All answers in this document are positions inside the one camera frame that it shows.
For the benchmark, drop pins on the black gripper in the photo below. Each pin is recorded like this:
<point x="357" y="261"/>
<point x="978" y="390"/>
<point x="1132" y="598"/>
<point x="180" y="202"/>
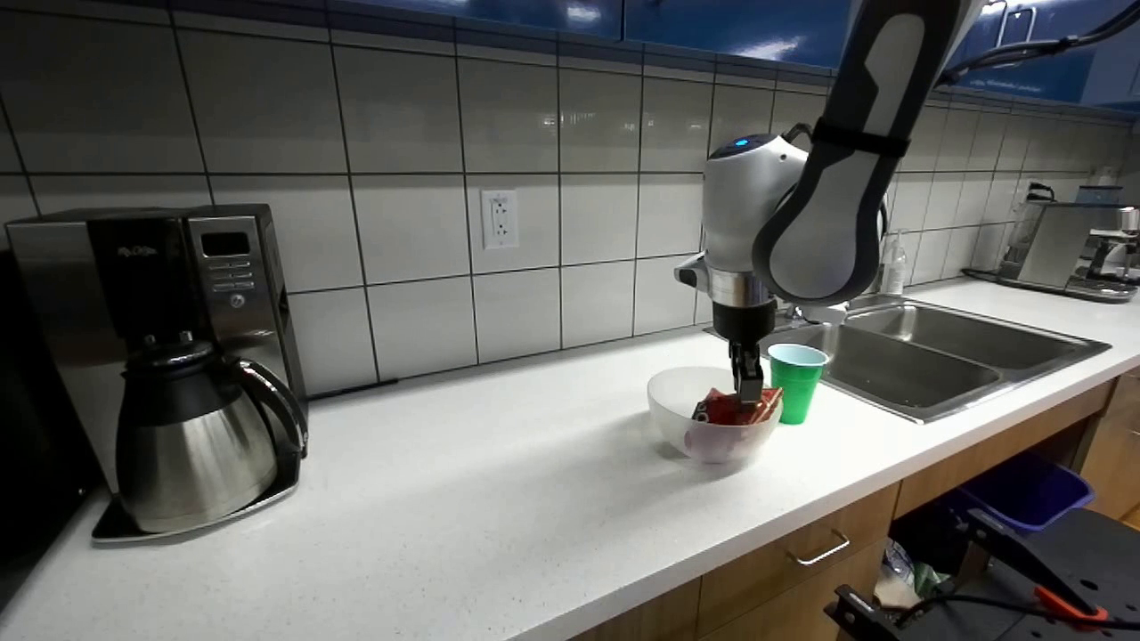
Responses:
<point x="747" y="322"/>

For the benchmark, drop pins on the red chips packet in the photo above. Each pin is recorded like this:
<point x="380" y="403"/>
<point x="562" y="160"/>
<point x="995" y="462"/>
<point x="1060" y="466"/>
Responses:
<point x="722" y="412"/>

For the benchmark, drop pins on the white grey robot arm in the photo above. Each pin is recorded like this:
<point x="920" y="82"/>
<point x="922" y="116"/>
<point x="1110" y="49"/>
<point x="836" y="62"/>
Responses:
<point x="830" y="225"/>

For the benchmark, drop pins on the translucent white plastic bowl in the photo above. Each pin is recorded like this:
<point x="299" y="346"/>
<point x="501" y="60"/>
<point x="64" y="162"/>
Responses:
<point x="694" y="442"/>

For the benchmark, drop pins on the green plastic cup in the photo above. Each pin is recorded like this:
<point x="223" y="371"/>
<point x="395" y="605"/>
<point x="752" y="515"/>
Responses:
<point x="798" y="388"/>

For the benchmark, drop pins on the chrome sink faucet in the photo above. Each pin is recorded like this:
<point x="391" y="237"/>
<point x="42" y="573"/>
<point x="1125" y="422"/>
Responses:
<point x="881" y="255"/>

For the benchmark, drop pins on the clear soap bottle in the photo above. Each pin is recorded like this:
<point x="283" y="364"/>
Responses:
<point x="900" y="271"/>

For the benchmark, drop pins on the wooden drawer front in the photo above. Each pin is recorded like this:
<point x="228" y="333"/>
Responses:
<point x="760" y="588"/>

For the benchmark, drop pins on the stainless steel sink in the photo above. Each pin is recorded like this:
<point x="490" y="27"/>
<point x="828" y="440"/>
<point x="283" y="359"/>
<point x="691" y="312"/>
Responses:
<point x="963" y="345"/>

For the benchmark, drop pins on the blue plastic bin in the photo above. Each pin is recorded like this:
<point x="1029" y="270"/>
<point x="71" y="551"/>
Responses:
<point x="1028" y="494"/>

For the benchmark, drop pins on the silver espresso machine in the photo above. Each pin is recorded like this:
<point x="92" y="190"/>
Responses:
<point x="1064" y="245"/>

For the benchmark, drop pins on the black equipment stand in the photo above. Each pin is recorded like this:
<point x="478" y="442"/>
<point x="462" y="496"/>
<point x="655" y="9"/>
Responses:
<point x="1086" y="558"/>

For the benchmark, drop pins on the blue upper cabinet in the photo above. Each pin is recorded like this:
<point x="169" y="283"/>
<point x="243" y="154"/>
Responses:
<point x="536" y="16"/>

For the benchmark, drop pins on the stainless steel coffee maker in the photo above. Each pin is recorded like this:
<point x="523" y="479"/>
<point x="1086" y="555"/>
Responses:
<point x="224" y="271"/>

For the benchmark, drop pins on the steel coffee carafe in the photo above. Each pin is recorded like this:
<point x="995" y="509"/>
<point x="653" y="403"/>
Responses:
<point x="188" y="449"/>

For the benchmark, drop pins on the white wall outlet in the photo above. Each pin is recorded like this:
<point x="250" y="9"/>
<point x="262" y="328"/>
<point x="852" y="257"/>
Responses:
<point x="501" y="224"/>

